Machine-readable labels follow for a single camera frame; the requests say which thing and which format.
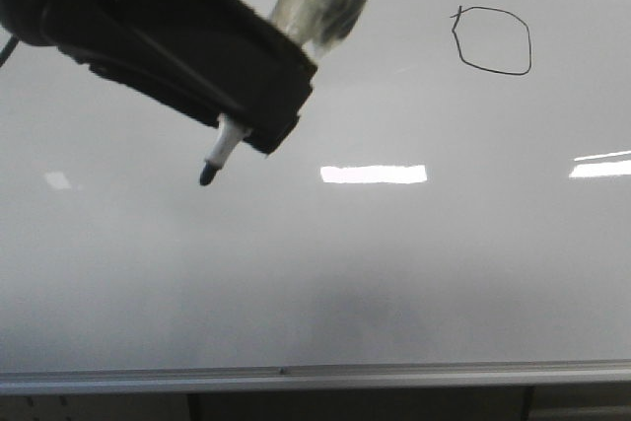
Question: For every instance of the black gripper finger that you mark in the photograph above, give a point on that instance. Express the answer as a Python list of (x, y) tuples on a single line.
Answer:
[(203, 58)]

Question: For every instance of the white marker black tip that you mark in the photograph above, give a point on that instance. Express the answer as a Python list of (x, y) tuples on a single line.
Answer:
[(230, 134)]

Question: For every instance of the white whiteboard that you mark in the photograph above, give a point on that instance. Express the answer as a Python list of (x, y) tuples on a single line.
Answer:
[(450, 195)]

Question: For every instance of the dark cabinet under whiteboard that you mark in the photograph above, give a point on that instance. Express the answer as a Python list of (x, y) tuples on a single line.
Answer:
[(560, 402)]

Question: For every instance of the aluminium whiteboard tray rail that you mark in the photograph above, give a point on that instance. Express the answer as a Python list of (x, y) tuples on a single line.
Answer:
[(316, 377)]

